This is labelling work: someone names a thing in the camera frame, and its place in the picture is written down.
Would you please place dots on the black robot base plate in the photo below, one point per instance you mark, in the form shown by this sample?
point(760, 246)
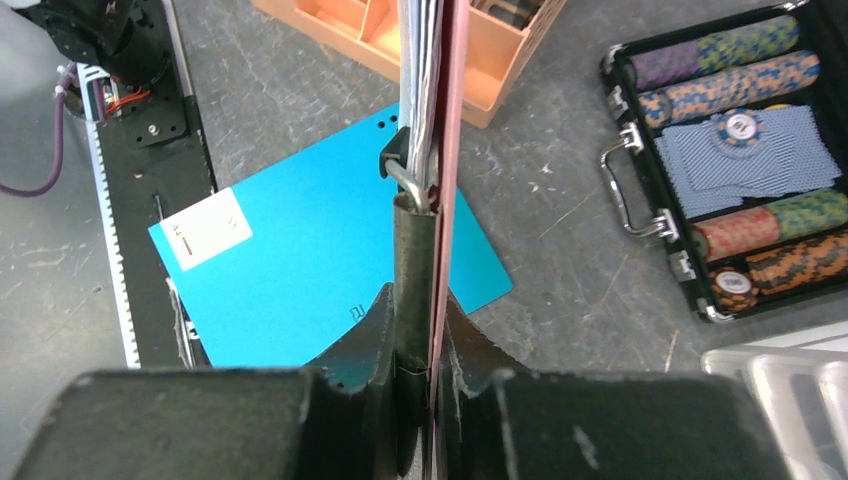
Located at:
point(156, 158)

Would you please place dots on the pink clipboard with paper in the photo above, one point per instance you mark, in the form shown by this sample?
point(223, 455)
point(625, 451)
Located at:
point(422, 159)

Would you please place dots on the black poker chip case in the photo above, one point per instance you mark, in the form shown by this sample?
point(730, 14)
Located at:
point(737, 129)

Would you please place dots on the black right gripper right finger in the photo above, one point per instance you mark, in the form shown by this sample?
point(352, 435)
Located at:
point(499, 419)

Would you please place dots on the blue plastic folder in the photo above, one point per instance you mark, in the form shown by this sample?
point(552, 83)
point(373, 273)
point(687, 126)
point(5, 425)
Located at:
point(275, 268)

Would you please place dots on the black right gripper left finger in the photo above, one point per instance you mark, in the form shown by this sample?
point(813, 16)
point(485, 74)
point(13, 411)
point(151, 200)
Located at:
point(330, 419)

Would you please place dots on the peach plastic file organizer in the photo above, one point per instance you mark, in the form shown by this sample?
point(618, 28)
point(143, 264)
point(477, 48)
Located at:
point(384, 36)

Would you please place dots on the white drawer organizer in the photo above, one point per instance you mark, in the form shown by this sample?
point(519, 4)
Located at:
point(800, 380)

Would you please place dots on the aluminium slotted rail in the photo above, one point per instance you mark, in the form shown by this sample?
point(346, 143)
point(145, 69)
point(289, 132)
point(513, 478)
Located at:
point(87, 75)

